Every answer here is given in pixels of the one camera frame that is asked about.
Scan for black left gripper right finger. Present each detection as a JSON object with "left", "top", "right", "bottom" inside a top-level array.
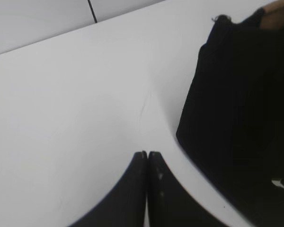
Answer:
[{"left": 147, "top": 151, "right": 226, "bottom": 227}]

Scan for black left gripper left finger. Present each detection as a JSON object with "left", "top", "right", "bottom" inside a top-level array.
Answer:
[{"left": 72, "top": 151, "right": 147, "bottom": 227}]

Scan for black tote bag tan handles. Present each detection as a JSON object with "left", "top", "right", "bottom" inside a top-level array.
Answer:
[{"left": 176, "top": 0, "right": 284, "bottom": 227}]

